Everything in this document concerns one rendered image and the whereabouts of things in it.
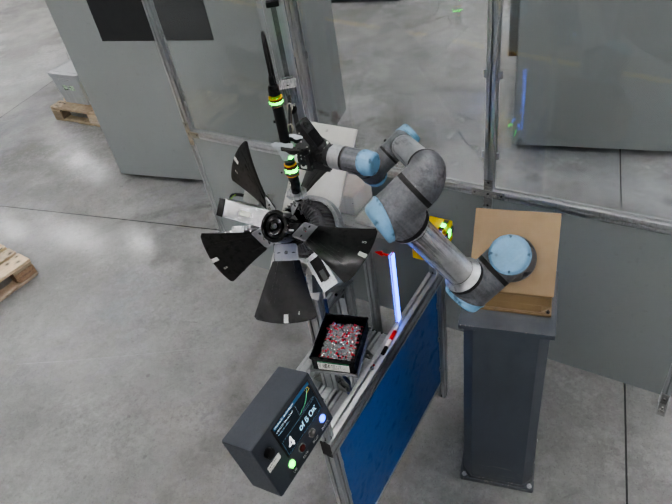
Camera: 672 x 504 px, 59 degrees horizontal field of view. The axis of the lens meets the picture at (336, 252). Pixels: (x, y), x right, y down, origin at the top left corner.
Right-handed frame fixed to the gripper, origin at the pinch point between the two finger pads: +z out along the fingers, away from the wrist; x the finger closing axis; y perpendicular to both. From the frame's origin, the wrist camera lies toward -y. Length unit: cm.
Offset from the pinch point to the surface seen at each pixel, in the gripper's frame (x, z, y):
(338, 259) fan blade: -6.6, -20.5, 39.9
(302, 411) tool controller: -65, -44, 36
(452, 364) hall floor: 51, -38, 156
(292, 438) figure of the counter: -72, -45, 39
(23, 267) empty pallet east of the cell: 2, 251, 146
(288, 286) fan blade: -14, -2, 53
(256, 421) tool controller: -75, -38, 31
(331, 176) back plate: 30.5, 3.7, 35.0
